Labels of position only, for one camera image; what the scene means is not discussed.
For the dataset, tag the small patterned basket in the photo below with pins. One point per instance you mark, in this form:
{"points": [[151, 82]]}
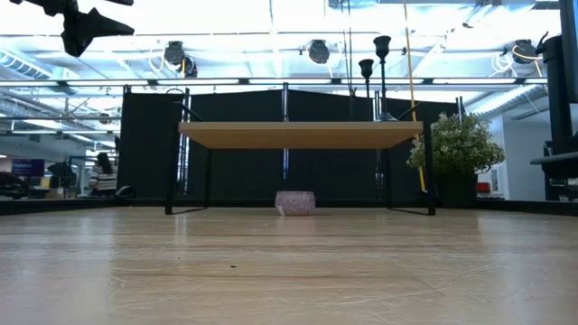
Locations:
{"points": [[295, 203]]}

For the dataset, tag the black partition panel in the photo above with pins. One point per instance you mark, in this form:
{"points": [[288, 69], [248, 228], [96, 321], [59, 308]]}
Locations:
{"points": [[239, 171], [334, 176], [149, 149], [402, 176]]}

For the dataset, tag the blue display screen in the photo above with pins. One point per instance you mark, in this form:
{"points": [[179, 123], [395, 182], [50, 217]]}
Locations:
{"points": [[27, 167]]}

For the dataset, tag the person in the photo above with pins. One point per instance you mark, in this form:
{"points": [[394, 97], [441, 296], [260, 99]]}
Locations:
{"points": [[103, 178]]}

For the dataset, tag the black computer monitor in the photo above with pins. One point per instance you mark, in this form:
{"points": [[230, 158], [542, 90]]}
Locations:
{"points": [[553, 90]]}

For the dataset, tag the white-flowered plant in black pot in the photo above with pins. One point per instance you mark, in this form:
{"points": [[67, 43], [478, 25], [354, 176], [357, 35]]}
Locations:
{"points": [[456, 144]]}

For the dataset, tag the red box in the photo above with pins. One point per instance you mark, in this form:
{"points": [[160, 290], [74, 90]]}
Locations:
{"points": [[483, 187]]}

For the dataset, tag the wooden shelf with black legs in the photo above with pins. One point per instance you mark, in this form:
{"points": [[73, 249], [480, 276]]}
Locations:
{"points": [[298, 134]]}

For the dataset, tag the black aluminium table frame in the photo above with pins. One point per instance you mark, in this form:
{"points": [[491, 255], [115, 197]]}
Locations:
{"points": [[68, 207]]}

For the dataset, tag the black candlestick holder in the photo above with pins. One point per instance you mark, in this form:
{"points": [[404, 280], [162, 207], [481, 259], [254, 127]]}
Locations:
{"points": [[382, 45], [366, 67]]}

